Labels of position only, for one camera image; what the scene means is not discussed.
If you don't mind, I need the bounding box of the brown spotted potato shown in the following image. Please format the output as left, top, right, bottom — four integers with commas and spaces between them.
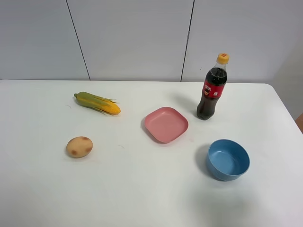
66, 136, 93, 158

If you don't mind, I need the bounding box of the pink square plate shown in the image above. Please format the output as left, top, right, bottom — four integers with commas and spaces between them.
143, 107, 189, 143

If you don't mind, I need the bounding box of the corn cob with husk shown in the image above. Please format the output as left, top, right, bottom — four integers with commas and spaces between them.
74, 92, 121, 115

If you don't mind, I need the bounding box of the cola bottle yellow cap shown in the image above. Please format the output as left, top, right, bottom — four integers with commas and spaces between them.
196, 53, 230, 120

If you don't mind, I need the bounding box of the blue bowl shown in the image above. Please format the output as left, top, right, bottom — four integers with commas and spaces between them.
206, 139, 250, 181

